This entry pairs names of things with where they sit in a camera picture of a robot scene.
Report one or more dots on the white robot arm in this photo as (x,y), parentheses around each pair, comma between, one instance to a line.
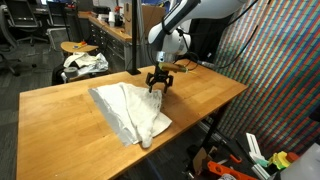
(167,36)

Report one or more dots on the wrist camera gold block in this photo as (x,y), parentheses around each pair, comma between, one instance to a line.
(164,66)

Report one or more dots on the black office chair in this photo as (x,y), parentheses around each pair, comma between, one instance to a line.
(23,18)

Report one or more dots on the white towel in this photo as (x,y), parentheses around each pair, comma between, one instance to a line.
(134,113)

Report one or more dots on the small round wooden table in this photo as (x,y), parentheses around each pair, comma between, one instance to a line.
(72,47)

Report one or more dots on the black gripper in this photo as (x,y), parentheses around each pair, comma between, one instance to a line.
(159,76)

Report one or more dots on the yellow green plastic toy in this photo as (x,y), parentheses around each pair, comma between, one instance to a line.
(279,160)

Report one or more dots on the crumpled white cloth pile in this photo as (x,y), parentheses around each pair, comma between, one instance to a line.
(87,63)

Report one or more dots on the black camera pole stand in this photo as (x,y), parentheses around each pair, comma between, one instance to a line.
(133,70)

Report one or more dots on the cardboard box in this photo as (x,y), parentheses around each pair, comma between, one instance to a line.
(152,15)

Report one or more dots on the black table leg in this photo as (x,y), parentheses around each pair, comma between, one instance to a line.
(193,149)

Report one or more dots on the wooden workbench with drawers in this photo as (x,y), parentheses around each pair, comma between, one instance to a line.
(112,42)

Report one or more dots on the grey tape roll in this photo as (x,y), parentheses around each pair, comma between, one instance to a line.
(71,72)

